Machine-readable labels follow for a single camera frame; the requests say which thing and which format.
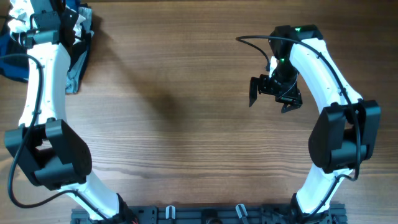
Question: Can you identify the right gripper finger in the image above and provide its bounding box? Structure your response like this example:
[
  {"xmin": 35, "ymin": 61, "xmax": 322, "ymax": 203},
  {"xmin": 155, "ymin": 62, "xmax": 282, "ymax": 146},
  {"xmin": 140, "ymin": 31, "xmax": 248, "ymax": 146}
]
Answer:
[
  {"xmin": 249, "ymin": 77, "xmax": 259, "ymax": 107},
  {"xmin": 281, "ymin": 103, "xmax": 302, "ymax": 113}
]

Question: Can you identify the white polo shirt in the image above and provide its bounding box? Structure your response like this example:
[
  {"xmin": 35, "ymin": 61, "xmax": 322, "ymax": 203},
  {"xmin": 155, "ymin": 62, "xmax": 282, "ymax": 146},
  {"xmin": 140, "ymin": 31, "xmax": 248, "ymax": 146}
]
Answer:
[{"xmin": 7, "ymin": 0, "xmax": 77, "ymax": 49}]

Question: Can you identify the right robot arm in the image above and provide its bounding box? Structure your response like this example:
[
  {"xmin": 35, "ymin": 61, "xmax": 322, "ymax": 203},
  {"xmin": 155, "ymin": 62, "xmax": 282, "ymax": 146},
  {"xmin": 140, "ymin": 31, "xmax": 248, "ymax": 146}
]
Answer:
[{"xmin": 249, "ymin": 25, "xmax": 381, "ymax": 222}]

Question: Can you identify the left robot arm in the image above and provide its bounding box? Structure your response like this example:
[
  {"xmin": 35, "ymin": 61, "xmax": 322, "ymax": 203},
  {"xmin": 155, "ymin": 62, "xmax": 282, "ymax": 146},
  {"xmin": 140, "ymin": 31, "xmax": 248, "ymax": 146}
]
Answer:
[{"xmin": 4, "ymin": 1, "xmax": 138, "ymax": 223}]

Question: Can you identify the black folded shirt with logo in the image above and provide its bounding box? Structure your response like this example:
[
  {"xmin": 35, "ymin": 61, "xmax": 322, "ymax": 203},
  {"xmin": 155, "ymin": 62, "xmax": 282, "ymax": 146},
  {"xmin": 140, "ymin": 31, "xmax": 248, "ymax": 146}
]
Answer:
[{"xmin": 1, "ymin": 24, "xmax": 91, "ymax": 69}]

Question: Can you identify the blue folded shirt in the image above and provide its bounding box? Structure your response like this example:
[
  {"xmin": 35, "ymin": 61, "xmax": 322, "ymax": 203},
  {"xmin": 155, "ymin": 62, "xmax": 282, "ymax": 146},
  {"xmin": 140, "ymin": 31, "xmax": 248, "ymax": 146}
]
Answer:
[{"xmin": 1, "ymin": 1, "xmax": 94, "ymax": 85}]

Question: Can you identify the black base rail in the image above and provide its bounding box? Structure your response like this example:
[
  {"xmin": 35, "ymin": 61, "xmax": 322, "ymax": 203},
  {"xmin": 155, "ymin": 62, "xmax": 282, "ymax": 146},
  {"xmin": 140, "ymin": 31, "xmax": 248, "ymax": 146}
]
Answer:
[{"xmin": 70, "ymin": 203, "xmax": 348, "ymax": 224}]

